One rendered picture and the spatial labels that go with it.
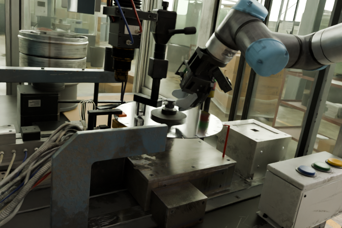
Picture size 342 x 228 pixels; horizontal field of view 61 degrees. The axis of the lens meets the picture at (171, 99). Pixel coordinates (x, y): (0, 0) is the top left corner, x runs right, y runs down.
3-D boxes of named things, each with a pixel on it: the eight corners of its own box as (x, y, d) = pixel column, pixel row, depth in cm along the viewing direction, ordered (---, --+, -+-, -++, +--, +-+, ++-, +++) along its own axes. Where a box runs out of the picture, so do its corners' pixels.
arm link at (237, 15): (253, 6, 60) (236, -13, 65) (222, 47, 66) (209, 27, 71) (277, 19, 64) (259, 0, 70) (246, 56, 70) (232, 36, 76)
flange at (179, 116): (158, 108, 95) (159, 101, 94) (190, 115, 91) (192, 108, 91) (144, 116, 84) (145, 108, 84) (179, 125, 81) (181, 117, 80)
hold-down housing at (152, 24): (163, 77, 82) (172, 3, 77) (169, 80, 78) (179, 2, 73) (144, 76, 80) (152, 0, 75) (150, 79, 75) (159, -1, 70)
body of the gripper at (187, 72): (172, 74, 80) (196, 39, 73) (197, 81, 84) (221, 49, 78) (180, 93, 75) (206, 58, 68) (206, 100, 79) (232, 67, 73)
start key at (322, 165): (317, 166, 81) (319, 160, 81) (331, 173, 78) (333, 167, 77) (309, 169, 79) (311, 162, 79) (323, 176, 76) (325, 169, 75)
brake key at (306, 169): (303, 170, 77) (304, 164, 77) (316, 178, 74) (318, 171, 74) (293, 173, 75) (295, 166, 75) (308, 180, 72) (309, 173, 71)
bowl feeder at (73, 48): (75, 97, 165) (78, 34, 157) (92, 115, 141) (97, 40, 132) (15, 99, 149) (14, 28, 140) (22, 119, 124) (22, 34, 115)
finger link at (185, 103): (165, 107, 83) (181, 85, 78) (182, 111, 86) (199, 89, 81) (168, 115, 81) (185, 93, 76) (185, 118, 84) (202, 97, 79)
